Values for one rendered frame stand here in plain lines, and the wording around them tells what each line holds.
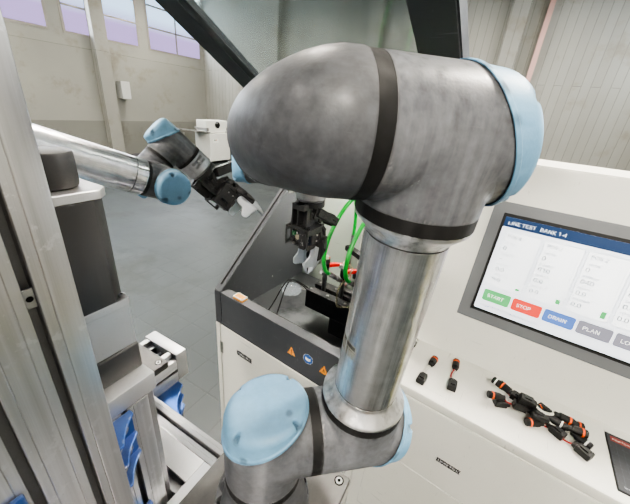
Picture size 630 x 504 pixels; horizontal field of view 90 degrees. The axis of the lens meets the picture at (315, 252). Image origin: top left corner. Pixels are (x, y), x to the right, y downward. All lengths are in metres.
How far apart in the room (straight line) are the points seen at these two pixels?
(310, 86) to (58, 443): 0.41
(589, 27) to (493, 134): 7.86
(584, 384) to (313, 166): 0.99
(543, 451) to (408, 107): 0.87
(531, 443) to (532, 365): 0.22
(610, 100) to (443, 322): 7.23
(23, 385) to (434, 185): 0.39
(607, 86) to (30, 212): 8.03
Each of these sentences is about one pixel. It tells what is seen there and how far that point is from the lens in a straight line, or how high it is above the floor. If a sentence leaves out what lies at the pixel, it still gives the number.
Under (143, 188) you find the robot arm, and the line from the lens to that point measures 0.74.
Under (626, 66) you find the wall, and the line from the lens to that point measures 8.12.
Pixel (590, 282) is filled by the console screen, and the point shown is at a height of 1.30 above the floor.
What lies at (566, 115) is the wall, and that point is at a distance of 7.97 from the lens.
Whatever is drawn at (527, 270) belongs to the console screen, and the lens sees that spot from 1.03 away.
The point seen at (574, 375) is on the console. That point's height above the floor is 1.06.
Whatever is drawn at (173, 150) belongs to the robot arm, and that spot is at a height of 1.51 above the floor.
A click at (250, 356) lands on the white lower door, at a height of 0.72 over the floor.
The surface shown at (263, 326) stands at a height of 0.90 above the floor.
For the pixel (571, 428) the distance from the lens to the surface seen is 1.04.
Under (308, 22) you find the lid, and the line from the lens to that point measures 0.86.
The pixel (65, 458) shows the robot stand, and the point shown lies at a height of 1.28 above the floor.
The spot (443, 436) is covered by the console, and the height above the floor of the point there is 0.89.
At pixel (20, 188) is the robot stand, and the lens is 0.33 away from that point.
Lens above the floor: 1.64
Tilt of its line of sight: 25 degrees down
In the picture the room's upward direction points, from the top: 5 degrees clockwise
